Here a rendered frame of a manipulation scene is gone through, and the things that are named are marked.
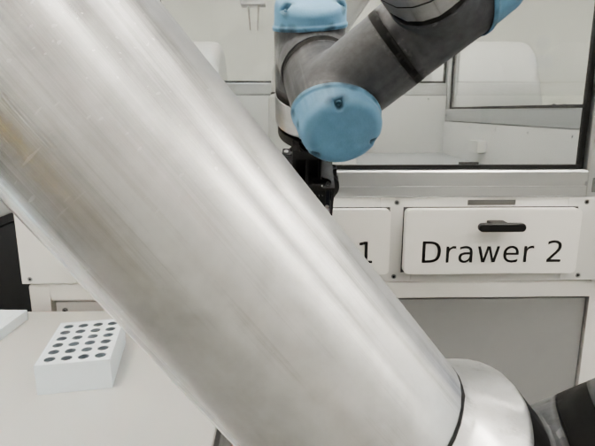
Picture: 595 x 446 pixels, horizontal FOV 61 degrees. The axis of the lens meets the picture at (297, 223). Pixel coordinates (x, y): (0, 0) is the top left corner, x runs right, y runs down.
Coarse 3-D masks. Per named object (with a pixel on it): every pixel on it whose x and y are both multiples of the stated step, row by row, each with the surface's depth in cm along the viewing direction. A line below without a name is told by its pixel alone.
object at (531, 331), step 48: (48, 288) 86; (432, 288) 88; (480, 288) 88; (528, 288) 88; (576, 288) 88; (432, 336) 91; (480, 336) 91; (528, 336) 91; (576, 336) 91; (528, 384) 93; (576, 384) 93
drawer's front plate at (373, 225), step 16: (336, 208) 83; (352, 208) 83; (368, 208) 83; (384, 208) 83; (352, 224) 82; (368, 224) 83; (384, 224) 83; (352, 240) 83; (368, 240) 83; (384, 240) 83; (368, 256) 84; (384, 256) 84; (384, 272) 84
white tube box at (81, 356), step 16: (96, 320) 71; (112, 320) 71; (64, 336) 66; (80, 336) 67; (96, 336) 67; (112, 336) 66; (48, 352) 62; (64, 352) 62; (80, 352) 62; (96, 352) 62; (112, 352) 62; (48, 368) 59; (64, 368) 59; (80, 368) 60; (96, 368) 60; (112, 368) 62; (48, 384) 59; (64, 384) 60; (80, 384) 60; (96, 384) 60; (112, 384) 61
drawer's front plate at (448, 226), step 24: (408, 216) 82; (432, 216) 82; (456, 216) 83; (480, 216) 83; (504, 216) 83; (528, 216) 83; (552, 216) 83; (576, 216) 83; (408, 240) 83; (432, 240) 83; (456, 240) 83; (480, 240) 84; (504, 240) 84; (528, 240) 84; (552, 240) 84; (576, 240) 84; (408, 264) 84; (432, 264) 84; (456, 264) 84; (480, 264) 84; (504, 264) 85; (528, 264) 85; (552, 264) 85
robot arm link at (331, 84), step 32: (352, 32) 44; (288, 64) 49; (320, 64) 45; (352, 64) 43; (384, 64) 42; (288, 96) 49; (320, 96) 43; (352, 96) 42; (384, 96) 44; (320, 128) 43; (352, 128) 44
